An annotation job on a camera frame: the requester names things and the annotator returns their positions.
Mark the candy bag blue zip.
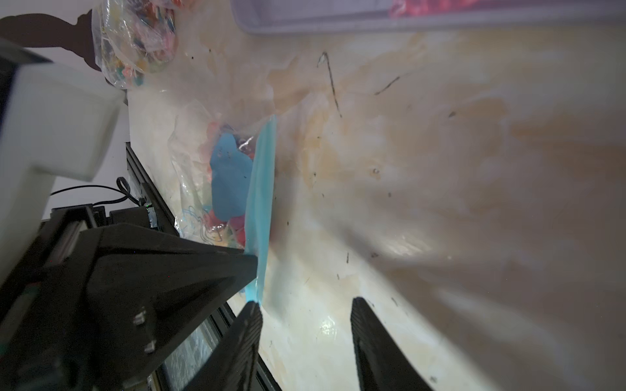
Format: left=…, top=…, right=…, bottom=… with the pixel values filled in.
left=167, top=101, right=277, bottom=303

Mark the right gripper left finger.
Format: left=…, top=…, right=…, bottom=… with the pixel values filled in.
left=184, top=301, right=262, bottom=391

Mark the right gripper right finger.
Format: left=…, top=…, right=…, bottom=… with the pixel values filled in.
left=350, top=297, right=431, bottom=390

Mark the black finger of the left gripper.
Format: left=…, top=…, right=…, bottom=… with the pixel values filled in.
left=1, top=224, right=258, bottom=390

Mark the candy bag yellow zip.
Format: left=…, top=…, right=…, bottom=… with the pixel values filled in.
left=91, top=0, right=194, bottom=90

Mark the lavender plastic tray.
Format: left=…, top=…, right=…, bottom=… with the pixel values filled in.
left=231, top=1, right=625, bottom=35

